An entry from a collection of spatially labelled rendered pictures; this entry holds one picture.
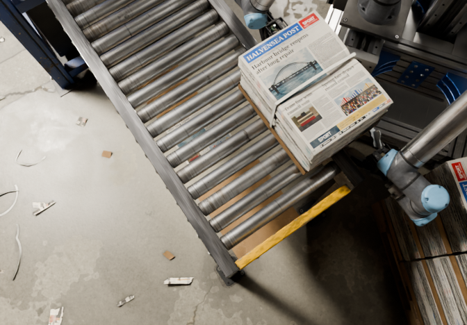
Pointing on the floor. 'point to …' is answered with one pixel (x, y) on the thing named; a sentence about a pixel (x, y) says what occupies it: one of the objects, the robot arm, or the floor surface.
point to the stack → (459, 186)
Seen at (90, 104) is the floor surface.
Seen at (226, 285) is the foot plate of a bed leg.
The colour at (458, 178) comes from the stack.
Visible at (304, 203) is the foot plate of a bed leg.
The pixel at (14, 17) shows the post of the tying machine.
